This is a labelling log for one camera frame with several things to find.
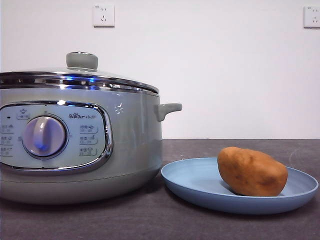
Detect blue round plate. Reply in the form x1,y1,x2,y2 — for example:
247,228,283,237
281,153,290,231
160,156,320,216

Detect brown potato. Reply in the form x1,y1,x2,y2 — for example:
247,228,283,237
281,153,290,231
217,146,289,197

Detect pale green electric steamer pot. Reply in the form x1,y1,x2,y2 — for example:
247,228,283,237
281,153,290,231
0,87,183,205

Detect white wall socket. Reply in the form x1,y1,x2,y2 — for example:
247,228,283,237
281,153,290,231
93,4,116,28
303,5,320,29

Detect glass lid with green knob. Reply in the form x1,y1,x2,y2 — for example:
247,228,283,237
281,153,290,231
0,51,160,96

